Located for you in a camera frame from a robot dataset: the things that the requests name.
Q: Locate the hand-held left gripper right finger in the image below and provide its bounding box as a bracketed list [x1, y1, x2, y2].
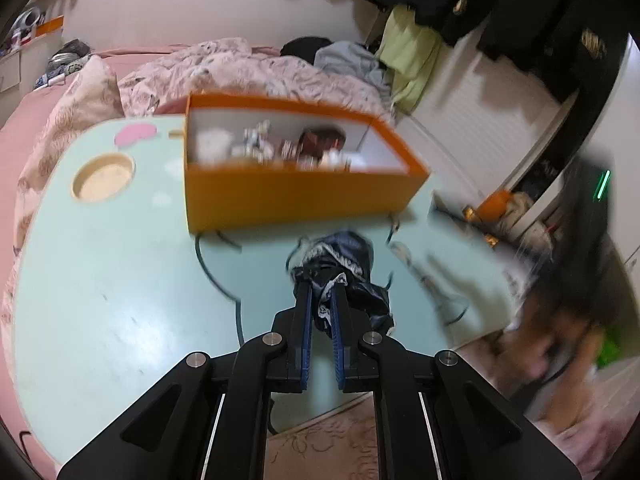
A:
[330, 285, 583, 480]

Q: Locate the grey patterned cloth pile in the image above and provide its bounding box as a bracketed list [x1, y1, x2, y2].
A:
[49, 39, 92, 70]

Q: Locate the pink bed sheet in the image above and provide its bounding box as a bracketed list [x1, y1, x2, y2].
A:
[0, 47, 281, 133]

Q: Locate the beige cloth bundle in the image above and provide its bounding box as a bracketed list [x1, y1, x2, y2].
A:
[495, 192, 552, 257]

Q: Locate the dark blue lace-trimmed cloth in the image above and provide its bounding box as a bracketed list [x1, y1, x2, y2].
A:
[287, 230, 396, 341]

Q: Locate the yellow-green hanging garment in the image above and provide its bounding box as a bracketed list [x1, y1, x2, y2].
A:
[375, 5, 443, 111]

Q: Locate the black garment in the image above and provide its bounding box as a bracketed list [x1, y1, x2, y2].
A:
[280, 36, 333, 66]

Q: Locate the pink floral blanket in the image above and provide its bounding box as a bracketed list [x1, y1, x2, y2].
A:
[0, 37, 396, 480]

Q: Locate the white hair dryer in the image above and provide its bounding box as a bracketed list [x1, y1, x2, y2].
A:
[11, 7, 47, 42]

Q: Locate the orange bag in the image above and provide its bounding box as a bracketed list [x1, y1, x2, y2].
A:
[477, 190, 512, 222]

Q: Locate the orange cardboard box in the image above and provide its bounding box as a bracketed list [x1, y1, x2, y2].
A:
[182, 92, 431, 235]

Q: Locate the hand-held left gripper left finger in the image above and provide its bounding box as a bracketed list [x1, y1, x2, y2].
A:
[57, 280, 313, 480]

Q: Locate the white drawer cabinet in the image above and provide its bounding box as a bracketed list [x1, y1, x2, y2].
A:
[0, 52, 22, 93]

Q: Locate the orange storage box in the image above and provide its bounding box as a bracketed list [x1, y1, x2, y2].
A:
[36, 15, 65, 39]

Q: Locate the smartphone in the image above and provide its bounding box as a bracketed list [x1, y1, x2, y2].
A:
[462, 205, 501, 249]

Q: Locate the grey-blue garment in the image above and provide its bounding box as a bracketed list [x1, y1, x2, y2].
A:
[314, 41, 393, 106]

